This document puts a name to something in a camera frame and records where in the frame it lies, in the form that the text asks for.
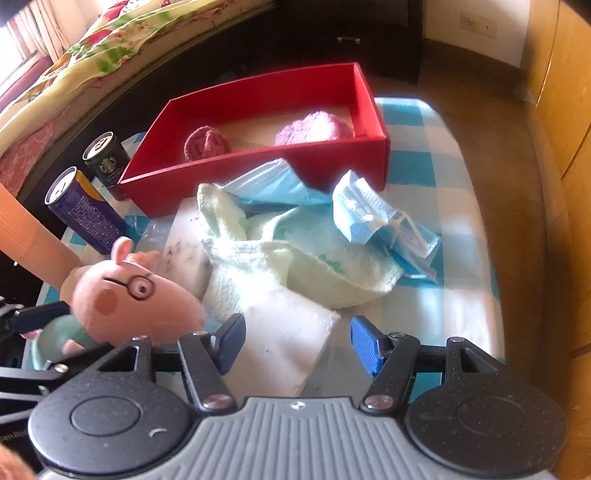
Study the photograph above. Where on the dark pink knitted item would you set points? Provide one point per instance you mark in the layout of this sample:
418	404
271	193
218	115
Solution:
207	145

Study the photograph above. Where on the wall socket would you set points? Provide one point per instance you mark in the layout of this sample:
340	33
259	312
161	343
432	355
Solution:
480	25

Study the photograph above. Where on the purple and yellow drink can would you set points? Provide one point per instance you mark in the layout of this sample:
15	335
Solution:
87	217

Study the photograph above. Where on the pale curtain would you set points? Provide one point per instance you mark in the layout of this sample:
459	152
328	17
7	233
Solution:
27	27

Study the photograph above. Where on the light purple knitted item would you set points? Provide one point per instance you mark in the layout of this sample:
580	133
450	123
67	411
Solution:
314	127

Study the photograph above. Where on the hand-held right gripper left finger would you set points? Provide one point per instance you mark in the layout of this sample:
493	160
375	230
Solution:
233	344

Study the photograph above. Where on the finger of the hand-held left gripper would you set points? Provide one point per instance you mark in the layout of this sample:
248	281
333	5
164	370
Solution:
32	376
41	314

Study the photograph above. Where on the purple bench cushion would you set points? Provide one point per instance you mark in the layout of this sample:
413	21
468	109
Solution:
21	76

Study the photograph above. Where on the white paper scrap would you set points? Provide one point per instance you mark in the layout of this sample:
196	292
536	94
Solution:
524	92

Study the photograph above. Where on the blue face mask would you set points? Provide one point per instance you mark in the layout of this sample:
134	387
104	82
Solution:
360	212

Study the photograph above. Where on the dark wooden nightstand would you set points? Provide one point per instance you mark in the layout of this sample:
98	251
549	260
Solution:
383	41

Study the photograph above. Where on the red cardboard box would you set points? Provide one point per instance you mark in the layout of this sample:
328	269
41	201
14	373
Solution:
258	170

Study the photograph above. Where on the light wooden wardrobe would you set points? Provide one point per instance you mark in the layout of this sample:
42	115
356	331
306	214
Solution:
563	138

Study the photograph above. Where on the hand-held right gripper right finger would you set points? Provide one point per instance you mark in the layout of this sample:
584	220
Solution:
367	346

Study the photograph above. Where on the light blue plastic wrapper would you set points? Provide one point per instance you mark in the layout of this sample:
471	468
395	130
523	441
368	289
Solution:
277	184

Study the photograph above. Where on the pale green towel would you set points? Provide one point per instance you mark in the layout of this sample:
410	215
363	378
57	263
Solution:
323	277

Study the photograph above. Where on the blue white checkered cloth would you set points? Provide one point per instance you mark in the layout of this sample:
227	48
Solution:
461	230

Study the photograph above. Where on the dark green drink can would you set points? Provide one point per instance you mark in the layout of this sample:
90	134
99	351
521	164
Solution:
108	164

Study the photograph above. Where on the pink pig plush toy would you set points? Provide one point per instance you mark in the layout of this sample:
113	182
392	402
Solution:
115	300

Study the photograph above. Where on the pink mattress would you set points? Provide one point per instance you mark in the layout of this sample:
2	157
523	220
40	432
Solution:
25	161

